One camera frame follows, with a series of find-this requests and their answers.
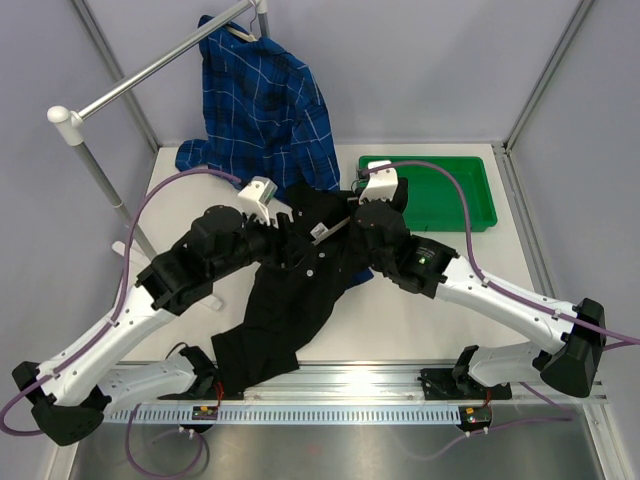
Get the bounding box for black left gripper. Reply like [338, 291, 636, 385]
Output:
[210, 206, 314, 282]

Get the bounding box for black button shirt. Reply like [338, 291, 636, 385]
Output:
[210, 174, 410, 399]

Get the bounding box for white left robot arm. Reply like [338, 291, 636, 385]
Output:
[12, 206, 315, 446]

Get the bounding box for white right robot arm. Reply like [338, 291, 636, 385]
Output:
[351, 201, 606, 398]

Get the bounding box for blue plaid shirt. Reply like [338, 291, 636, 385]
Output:
[174, 13, 376, 291]

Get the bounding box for wooden hanger of blue shirt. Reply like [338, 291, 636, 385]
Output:
[224, 10, 270, 42]

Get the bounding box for green plastic tray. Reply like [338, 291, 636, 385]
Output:
[358, 155, 498, 232]

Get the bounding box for silver clothes rack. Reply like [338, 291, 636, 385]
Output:
[45, 0, 269, 311]

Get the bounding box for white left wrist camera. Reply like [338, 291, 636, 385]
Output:
[238, 176, 278, 226]

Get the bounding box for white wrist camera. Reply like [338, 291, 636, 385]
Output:
[359, 160, 398, 204]
[238, 176, 278, 226]

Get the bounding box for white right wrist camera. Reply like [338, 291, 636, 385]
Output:
[359, 160, 398, 204]

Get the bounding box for aluminium mounting rail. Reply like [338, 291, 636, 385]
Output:
[99, 360, 609, 405]

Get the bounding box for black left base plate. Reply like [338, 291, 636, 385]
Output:
[176, 369, 244, 400]

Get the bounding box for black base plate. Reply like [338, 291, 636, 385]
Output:
[417, 367, 513, 400]
[176, 369, 244, 400]

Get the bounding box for white slotted cable duct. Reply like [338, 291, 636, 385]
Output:
[105, 404, 461, 426]

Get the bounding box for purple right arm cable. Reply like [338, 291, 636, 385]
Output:
[359, 159, 640, 461]

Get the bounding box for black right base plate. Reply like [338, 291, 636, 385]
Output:
[417, 367, 513, 400]

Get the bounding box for aluminium frame post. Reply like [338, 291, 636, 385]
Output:
[502, 0, 597, 154]

